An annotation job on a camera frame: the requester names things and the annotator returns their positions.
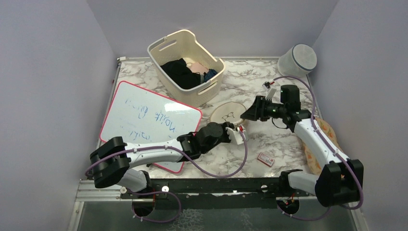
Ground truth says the cream plastic laundry basket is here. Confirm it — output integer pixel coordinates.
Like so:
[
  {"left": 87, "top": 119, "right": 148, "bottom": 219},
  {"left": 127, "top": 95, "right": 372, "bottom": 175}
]
[{"left": 147, "top": 29, "right": 226, "bottom": 107}]

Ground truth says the red framed whiteboard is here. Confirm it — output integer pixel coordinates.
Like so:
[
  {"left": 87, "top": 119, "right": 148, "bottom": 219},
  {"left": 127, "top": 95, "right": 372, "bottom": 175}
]
[{"left": 99, "top": 80, "right": 204, "bottom": 174}]

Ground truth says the carrot pattern round cushion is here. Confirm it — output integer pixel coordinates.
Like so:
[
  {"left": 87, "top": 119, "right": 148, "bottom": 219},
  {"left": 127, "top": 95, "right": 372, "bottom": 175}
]
[{"left": 302, "top": 117, "right": 342, "bottom": 175}]

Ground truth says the blue garment in basket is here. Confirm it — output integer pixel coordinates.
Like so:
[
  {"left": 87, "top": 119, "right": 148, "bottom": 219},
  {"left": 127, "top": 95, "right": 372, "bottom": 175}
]
[{"left": 203, "top": 69, "right": 218, "bottom": 82}]

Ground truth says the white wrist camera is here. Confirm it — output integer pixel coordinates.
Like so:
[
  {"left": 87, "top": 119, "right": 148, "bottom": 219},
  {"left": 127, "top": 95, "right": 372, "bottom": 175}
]
[
  {"left": 234, "top": 126, "right": 248, "bottom": 145},
  {"left": 262, "top": 81, "right": 277, "bottom": 100}
]

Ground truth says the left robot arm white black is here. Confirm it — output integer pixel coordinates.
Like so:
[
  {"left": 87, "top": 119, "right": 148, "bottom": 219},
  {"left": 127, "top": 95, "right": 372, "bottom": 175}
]
[{"left": 85, "top": 122, "right": 245, "bottom": 198}]

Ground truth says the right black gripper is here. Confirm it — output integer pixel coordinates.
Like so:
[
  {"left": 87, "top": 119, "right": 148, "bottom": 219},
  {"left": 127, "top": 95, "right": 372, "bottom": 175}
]
[{"left": 241, "top": 95, "right": 287, "bottom": 122}]

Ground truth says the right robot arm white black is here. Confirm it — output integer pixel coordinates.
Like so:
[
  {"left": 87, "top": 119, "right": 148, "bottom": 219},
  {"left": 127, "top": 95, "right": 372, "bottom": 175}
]
[{"left": 240, "top": 85, "right": 364, "bottom": 207}]

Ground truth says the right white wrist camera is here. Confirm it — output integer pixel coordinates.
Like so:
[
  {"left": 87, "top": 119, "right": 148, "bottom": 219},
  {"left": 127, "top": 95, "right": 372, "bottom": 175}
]
[{"left": 262, "top": 81, "right": 277, "bottom": 100}]

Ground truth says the black mounting rail base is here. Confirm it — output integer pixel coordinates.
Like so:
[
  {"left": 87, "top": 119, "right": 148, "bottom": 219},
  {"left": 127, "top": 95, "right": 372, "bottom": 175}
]
[{"left": 120, "top": 177, "right": 307, "bottom": 210}]

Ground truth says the black garment in basket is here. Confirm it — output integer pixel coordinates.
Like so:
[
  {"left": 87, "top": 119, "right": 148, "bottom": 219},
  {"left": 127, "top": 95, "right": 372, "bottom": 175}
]
[{"left": 160, "top": 58, "right": 204, "bottom": 90}]

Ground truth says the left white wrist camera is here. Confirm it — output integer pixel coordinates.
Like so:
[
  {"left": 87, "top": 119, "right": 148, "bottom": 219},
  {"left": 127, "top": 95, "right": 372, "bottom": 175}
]
[{"left": 234, "top": 126, "right": 248, "bottom": 145}]

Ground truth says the small red white card box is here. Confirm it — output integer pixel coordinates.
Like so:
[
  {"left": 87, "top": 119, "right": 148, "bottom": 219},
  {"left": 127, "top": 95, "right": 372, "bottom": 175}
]
[{"left": 257, "top": 153, "right": 274, "bottom": 167}]

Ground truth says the pink garment in basket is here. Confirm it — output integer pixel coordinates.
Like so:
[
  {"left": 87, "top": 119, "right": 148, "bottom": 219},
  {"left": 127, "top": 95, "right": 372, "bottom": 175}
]
[{"left": 186, "top": 62, "right": 209, "bottom": 75}]

